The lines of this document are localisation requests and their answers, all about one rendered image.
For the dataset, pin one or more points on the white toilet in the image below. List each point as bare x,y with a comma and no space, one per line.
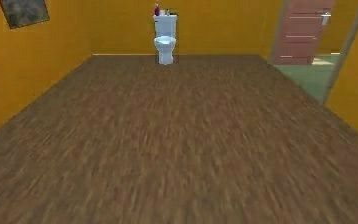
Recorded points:
165,36

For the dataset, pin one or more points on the purple bottle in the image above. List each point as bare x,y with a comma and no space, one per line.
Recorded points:
157,10

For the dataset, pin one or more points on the reddish brown room door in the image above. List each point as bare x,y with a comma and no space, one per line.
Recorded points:
300,33

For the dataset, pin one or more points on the grey framed wall picture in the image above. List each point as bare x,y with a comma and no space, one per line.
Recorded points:
23,12

